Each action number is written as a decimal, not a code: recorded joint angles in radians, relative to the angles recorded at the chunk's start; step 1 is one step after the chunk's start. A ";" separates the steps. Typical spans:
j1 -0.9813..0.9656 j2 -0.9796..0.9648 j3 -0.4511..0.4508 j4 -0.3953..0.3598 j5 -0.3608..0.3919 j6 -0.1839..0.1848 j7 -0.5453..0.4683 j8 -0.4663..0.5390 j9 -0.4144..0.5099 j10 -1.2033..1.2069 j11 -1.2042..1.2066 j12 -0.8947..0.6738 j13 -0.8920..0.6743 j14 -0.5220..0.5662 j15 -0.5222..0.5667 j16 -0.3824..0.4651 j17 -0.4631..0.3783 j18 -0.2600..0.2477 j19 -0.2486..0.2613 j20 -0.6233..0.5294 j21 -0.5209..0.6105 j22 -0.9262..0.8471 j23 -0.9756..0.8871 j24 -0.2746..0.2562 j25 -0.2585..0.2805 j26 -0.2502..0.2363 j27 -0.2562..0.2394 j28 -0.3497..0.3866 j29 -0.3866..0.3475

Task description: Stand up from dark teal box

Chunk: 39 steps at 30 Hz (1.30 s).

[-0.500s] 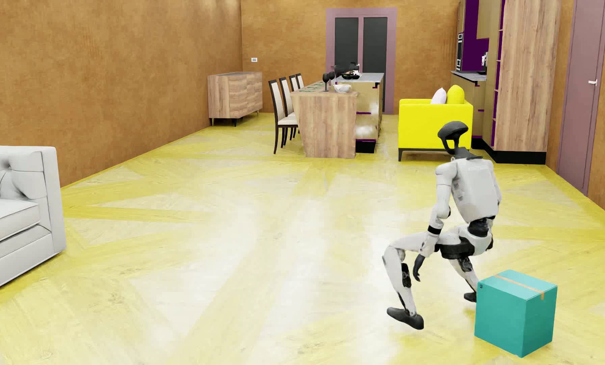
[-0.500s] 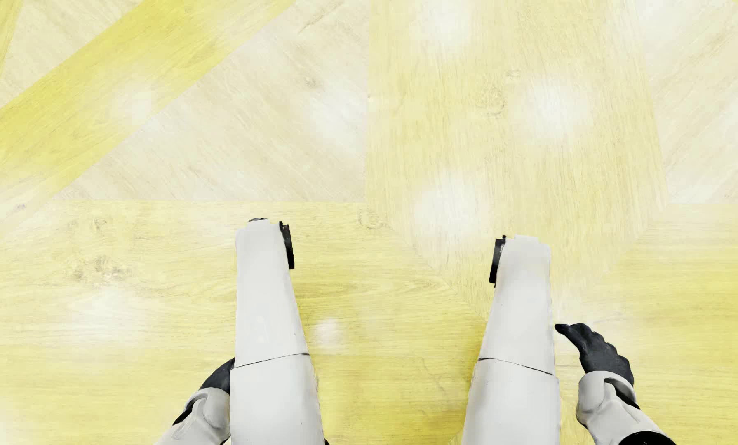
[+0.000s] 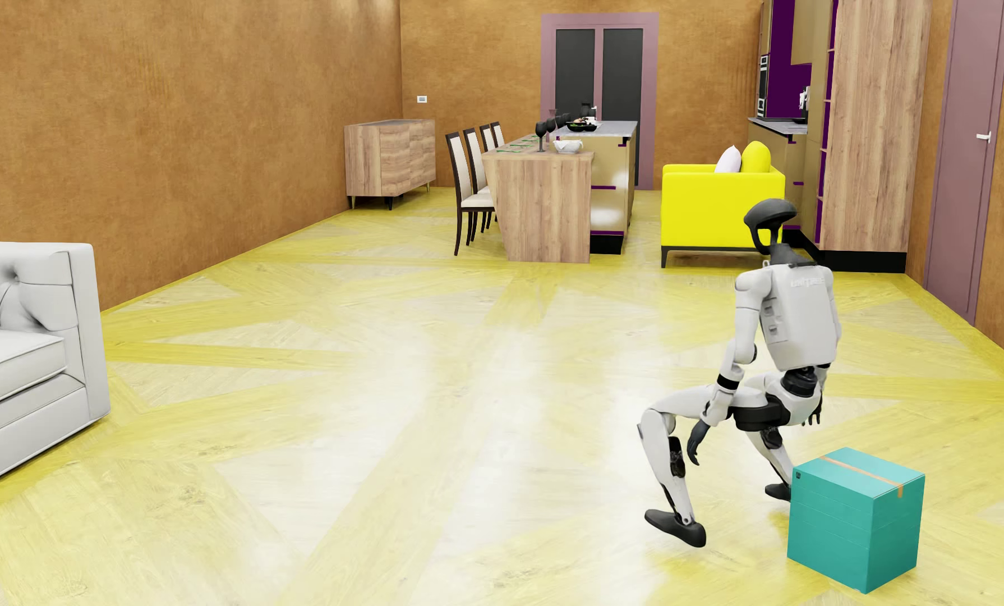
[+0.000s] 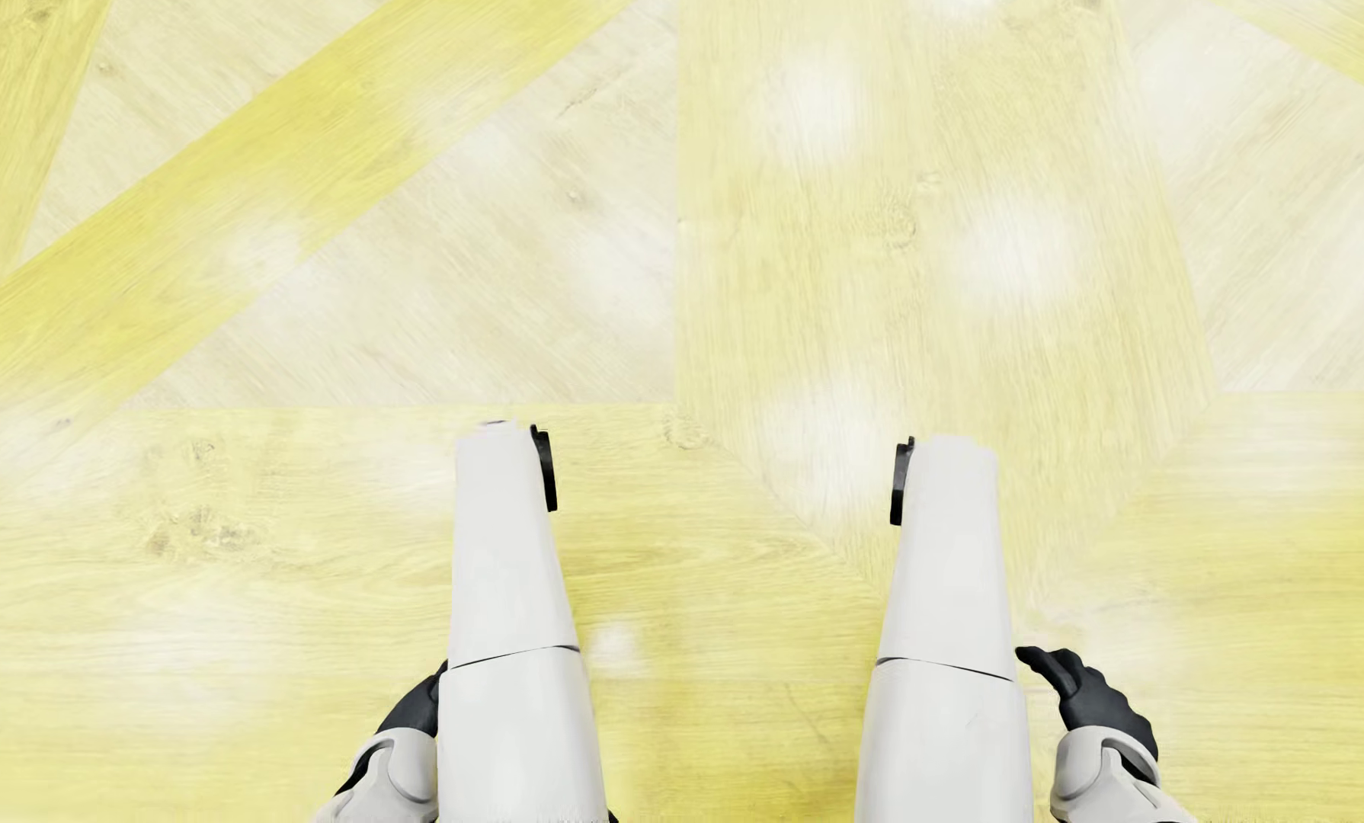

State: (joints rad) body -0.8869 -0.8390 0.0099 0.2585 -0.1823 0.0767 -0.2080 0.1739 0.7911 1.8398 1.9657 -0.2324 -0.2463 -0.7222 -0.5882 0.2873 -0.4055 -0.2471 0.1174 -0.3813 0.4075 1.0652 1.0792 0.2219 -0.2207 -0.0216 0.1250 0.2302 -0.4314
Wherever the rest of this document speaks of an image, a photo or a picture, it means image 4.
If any white robot leg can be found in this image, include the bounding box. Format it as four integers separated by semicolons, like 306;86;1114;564
854;434;1036;823
436;419;620;823

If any white left robot leg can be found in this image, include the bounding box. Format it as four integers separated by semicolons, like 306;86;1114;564
436;419;620;823

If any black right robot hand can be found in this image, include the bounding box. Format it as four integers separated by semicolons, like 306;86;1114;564
1014;645;1160;788

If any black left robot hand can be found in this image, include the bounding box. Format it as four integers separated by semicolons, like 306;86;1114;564
335;659;449;798

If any white right robot leg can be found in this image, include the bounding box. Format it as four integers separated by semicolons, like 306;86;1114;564
854;434;1036;823

